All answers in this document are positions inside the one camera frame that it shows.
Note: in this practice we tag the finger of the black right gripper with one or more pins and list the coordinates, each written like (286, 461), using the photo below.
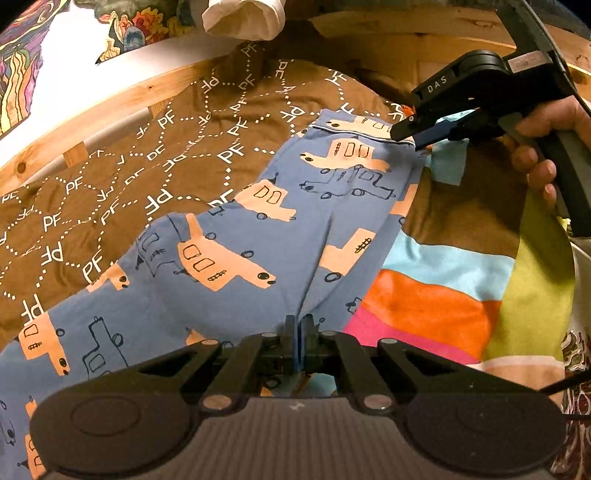
(404, 130)
(458, 130)

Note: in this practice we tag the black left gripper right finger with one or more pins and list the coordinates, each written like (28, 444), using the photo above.
(341, 356)

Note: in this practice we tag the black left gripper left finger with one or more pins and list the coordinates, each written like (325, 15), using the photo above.
(239, 373)

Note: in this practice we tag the blue pants with orange cars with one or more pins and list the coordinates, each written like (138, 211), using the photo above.
(307, 238)

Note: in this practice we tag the right hand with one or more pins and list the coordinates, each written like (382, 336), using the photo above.
(563, 115)

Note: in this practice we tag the brown and colourful striped duvet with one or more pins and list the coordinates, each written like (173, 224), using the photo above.
(479, 273)

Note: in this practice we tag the hanging white garment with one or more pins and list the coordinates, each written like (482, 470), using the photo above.
(254, 20)

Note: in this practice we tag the dark floral bird poster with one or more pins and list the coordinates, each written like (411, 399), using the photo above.
(133, 24)

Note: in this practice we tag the colourful swirl flame poster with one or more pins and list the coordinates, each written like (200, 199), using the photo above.
(21, 60)

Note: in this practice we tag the wooden bed frame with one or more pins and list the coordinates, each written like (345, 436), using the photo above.
(75, 99)

